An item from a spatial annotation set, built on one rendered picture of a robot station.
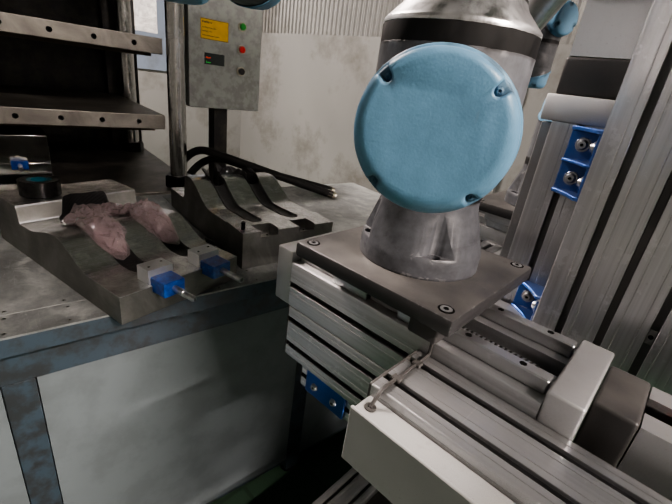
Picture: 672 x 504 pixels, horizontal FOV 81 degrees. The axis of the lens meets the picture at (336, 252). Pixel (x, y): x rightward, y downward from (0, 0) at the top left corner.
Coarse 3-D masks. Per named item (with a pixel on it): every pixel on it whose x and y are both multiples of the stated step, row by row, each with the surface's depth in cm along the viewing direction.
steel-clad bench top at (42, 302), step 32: (288, 192) 160; (352, 192) 173; (352, 224) 133; (0, 256) 84; (0, 288) 74; (32, 288) 75; (64, 288) 76; (224, 288) 84; (0, 320) 65; (32, 320) 66; (64, 320) 68
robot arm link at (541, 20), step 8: (536, 0) 82; (544, 0) 81; (552, 0) 81; (560, 0) 81; (536, 8) 83; (544, 8) 82; (552, 8) 82; (560, 8) 83; (536, 16) 84; (544, 16) 84; (552, 16) 85; (544, 24) 86
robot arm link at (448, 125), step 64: (448, 0) 25; (512, 0) 26; (384, 64) 27; (448, 64) 25; (512, 64) 26; (384, 128) 28; (448, 128) 26; (512, 128) 25; (384, 192) 30; (448, 192) 28
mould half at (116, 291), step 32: (0, 192) 88; (64, 192) 94; (128, 192) 102; (0, 224) 90; (32, 224) 84; (128, 224) 85; (32, 256) 84; (64, 256) 75; (96, 256) 76; (160, 256) 82; (224, 256) 86; (96, 288) 70; (128, 288) 69; (192, 288) 79; (128, 320) 69
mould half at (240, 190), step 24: (192, 192) 111; (216, 192) 110; (240, 192) 114; (192, 216) 114; (216, 216) 100; (264, 216) 103; (312, 216) 107; (216, 240) 102; (240, 240) 91; (264, 240) 94; (288, 240) 98; (240, 264) 93; (264, 264) 97
